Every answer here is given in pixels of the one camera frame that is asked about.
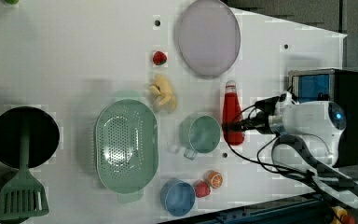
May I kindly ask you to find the green metal mug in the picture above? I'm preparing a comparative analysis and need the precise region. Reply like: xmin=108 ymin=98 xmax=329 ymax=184
xmin=179 ymin=115 xmax=221 ymax=161

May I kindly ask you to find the lilac round plate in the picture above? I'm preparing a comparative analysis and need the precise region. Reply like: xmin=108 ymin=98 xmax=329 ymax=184
xmin=177 ymin=0 xmax=241 ymax=77

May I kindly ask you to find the yellow red clamp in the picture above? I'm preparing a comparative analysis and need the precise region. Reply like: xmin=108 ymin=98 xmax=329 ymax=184
xmin=330 ymin=206 xmax=356 ymax=224

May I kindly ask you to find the red felt ketchup bottle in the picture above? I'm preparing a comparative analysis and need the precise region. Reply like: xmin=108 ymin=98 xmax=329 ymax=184
xmin=222 ymin=80 xmax=244 ymax=146

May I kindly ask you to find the silver toaster oven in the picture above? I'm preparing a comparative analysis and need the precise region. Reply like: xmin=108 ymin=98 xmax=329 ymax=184
xmin=287 ymin=69 xmax=358 ymax=168

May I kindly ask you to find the toy orange half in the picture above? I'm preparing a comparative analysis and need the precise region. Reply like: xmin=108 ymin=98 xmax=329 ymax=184
xmin=206 ymin=171 xmax=224 ymax=189

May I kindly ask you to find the green cylinder at table edge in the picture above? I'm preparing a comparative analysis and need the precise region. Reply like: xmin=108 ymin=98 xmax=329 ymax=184
xmin=5 ymin=0 xmax=19 ymax=5

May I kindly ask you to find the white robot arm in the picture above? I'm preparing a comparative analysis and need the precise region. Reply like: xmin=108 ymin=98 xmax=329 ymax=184
xmin=222 ymin=101 xmax=358 ymax=209

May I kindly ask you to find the blue metal frame rail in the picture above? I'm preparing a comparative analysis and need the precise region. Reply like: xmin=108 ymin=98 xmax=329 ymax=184
xmin=158 ymin=193 xmax=334 ymax=224

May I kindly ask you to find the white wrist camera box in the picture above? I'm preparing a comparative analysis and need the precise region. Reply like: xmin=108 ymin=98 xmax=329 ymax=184
xmin=254 ymin=91 xmax=299 ymax=114

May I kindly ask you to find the yellow toy banana bunch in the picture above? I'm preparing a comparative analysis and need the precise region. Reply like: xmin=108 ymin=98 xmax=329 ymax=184
xmin=149 ymin=74 xmax=177 ymax=111

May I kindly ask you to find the green slotted spatula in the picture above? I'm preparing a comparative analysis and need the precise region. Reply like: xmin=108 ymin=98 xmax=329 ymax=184
xmin=0 ymin=119 xmax=49 ymax=220

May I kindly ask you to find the toy strawberry near cup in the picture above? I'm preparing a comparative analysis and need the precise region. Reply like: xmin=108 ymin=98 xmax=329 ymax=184
xmin=195 ymin=181 xmax=211 ymax=198

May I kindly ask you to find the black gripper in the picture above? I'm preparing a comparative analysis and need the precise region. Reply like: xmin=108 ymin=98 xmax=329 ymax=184
xmin=222 ymin=111 xmax=273 ymax=134

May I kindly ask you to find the green perforated strainer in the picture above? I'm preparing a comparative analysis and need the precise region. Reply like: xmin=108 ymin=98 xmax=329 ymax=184
xmin=94 ymin=91 xmax=158 ymax=203

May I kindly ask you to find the black frying pan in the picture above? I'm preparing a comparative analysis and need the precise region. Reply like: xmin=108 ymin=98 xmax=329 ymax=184
xmin=0 ymin=106 xmax=61 ymax=170

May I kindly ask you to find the toy strawberry near plate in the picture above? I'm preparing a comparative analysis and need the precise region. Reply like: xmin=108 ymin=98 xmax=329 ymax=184
xmin=152 ymin=51 xmax=168 ymax=65

